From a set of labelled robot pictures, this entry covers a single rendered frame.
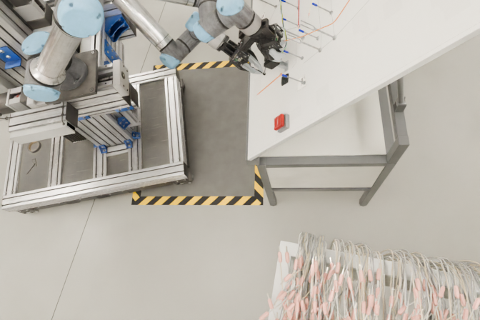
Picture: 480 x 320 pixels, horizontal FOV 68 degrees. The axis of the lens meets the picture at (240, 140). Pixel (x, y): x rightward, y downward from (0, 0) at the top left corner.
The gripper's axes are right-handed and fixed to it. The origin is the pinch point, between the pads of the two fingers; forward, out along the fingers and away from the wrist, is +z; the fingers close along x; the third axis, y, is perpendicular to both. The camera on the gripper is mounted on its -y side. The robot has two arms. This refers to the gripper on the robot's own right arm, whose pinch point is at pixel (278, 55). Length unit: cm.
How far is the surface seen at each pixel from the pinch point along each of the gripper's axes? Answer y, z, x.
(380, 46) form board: 40.7, -11.2, -14.2
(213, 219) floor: -93, 80, -54
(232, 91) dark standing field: -96, 89, 43
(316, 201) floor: -35, 111, -37
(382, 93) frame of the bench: 23, 55, 3
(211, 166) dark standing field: -101, 80, -18
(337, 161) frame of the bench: 7, 43, -31
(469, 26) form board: 62, -21, -21
